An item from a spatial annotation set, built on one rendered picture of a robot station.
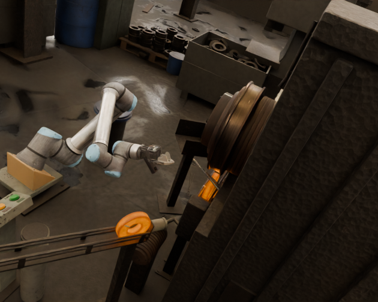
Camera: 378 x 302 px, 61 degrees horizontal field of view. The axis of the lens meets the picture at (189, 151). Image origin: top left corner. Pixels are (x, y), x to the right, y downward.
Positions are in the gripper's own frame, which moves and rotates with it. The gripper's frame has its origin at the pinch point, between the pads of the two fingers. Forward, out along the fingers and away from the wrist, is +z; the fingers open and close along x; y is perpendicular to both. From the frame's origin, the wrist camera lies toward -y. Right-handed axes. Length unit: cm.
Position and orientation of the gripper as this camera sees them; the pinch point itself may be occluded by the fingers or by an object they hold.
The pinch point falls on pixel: (171, 163)
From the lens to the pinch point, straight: 179.8
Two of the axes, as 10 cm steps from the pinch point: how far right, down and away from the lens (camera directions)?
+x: 3.9, -4.3, 8.1
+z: 9.2, 1.9, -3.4
